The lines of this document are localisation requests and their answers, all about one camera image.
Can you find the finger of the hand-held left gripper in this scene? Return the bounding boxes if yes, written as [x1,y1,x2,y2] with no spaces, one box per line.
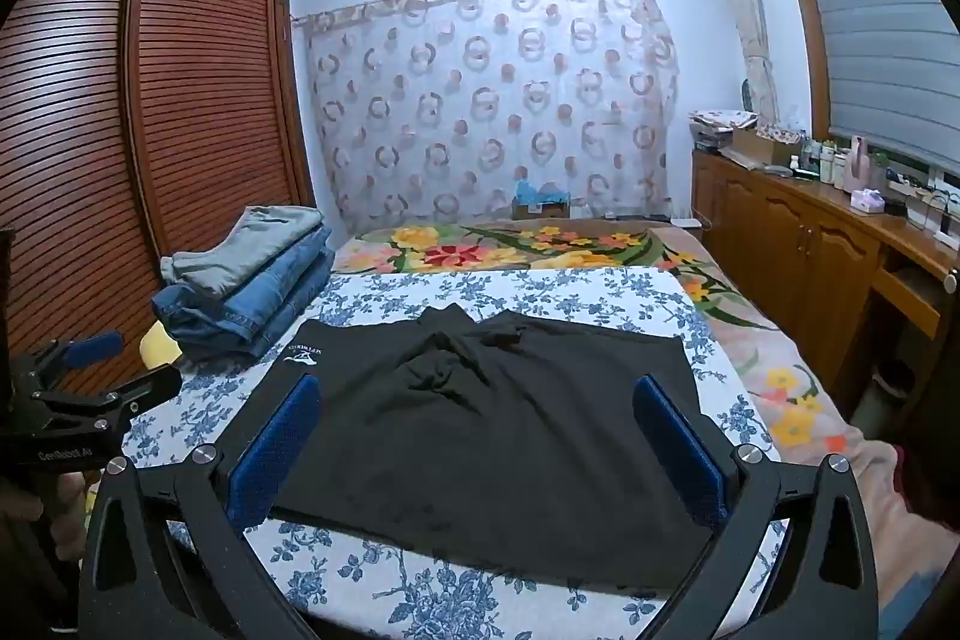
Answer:
[30,366,183,422]
[11,331,126,390]

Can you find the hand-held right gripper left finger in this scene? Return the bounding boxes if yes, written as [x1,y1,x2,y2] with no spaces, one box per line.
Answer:
[79,374,323,640]

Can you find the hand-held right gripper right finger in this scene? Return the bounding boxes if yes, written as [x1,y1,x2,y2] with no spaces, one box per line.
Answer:
[632,374,878,640]

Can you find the black pants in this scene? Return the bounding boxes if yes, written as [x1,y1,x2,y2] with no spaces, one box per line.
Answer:
[266,302,725,592]

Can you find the folded grey pants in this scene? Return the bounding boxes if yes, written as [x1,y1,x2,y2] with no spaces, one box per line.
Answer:
[160,205,325,300]

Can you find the person's left hand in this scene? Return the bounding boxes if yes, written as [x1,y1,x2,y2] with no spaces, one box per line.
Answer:
[0,471,89,562]

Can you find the colourful floral blanket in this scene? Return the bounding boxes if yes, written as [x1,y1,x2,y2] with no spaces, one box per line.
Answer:
[330,218,927,525]

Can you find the folded blue jeans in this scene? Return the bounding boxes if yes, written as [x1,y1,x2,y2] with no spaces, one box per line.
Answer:
[152,226,336,362]

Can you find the blue floral bed sheet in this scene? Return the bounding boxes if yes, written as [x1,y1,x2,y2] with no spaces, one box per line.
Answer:
[120,265,788,640]

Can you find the grey waste bin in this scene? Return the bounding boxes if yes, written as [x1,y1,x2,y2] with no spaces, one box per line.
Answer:
[851,359,914,440]

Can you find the wooden sideboard cabinet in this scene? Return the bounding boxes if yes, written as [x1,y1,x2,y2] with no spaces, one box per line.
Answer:
[690,149,960,420]

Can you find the cardboard box with blue cloth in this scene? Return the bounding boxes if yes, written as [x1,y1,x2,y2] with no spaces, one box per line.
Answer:
[512,179,572,223]

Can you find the wooden louvred wardrobe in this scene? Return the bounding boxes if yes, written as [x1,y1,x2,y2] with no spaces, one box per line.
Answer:
[0,0,316,401]

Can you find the pile of printed cloth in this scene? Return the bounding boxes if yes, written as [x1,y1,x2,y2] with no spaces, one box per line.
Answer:
[688,109,762,154]

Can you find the pink bottle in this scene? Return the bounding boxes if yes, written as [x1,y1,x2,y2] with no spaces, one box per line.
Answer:
[844,136,872,195]

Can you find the tied beige curtain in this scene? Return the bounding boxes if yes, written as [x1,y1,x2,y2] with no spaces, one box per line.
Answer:
[703,0,777,120]

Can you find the grey window blind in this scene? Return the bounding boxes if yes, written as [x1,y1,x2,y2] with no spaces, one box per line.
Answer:
[780,0,960,163]

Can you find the ring patterned sheer curtain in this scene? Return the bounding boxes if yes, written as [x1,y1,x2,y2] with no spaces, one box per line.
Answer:
[292,0,681,236]

